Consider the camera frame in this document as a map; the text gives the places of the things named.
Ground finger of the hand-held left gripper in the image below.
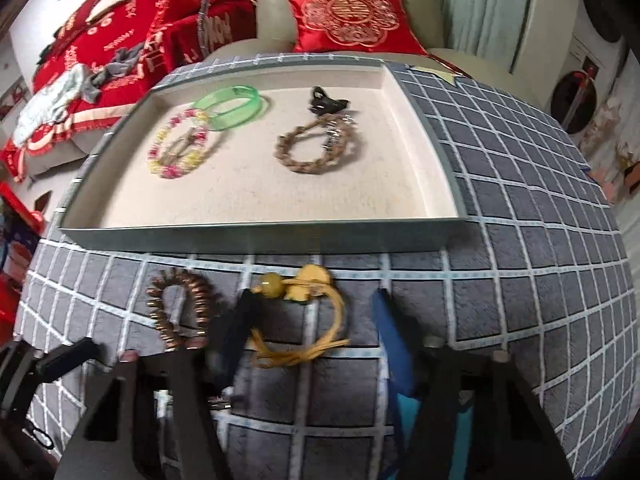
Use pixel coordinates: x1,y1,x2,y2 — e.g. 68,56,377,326
35,337,102,380

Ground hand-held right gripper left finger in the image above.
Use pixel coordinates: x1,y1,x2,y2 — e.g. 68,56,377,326
54,289,258,480

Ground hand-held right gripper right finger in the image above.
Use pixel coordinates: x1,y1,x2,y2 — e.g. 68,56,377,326
371,289,574,480

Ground yellow cord bracelet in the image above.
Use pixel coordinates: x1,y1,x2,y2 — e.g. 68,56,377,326
249,263,352,369

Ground grey shallow tray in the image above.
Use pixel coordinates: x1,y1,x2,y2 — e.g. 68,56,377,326
57,57,472,252

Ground brown braided bracelet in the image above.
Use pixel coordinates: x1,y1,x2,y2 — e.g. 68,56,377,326
273,115,359,174

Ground pink yellow bead bracelet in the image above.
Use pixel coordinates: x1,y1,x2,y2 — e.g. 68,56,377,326
146,106,212,181

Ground silver star hair clip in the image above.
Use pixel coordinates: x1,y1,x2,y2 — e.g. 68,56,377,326
321,115,358,152

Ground green translucent bangle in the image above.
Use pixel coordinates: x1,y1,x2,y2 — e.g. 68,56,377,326
191,85,266,133

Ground black hair claw clip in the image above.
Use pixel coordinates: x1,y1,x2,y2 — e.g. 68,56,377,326
305,85,352,117

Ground blue star sticker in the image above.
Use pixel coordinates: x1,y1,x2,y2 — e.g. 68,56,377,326
395,394,477,480

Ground grey sofa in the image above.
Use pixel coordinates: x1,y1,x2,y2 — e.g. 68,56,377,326
22,120,128,177

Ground white clothes pile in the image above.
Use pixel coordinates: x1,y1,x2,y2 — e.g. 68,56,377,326
12,66,89,144

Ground yellow star sticker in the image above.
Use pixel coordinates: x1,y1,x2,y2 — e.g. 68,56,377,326
406,64,464,89

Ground grey garment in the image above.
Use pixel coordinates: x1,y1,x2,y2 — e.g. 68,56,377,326
84,42,147,99

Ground white washing machine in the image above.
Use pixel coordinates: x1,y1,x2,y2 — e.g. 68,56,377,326
549,35,632,137

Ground gooseneck phone holder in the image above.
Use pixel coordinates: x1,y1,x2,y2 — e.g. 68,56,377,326
196,0,224,57

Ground red embroidered cushion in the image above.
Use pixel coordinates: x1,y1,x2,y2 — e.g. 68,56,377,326
283,0,432,57

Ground beige leather armchair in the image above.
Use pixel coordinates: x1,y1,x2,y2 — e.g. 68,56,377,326
255,0,527,81

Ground red fringed pillow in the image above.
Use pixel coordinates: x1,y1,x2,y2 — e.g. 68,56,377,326
54,0,112,44

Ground teal curtain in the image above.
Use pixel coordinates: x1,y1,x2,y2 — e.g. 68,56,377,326
426,0,542,54

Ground white stacked dryer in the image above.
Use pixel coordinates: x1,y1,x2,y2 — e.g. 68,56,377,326
582,0,640,47

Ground brown wooden bead bracelet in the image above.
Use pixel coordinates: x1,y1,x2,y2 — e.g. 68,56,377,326
146,268,214,352

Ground red handled mop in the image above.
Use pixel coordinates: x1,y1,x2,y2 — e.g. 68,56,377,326
574,56,599,107

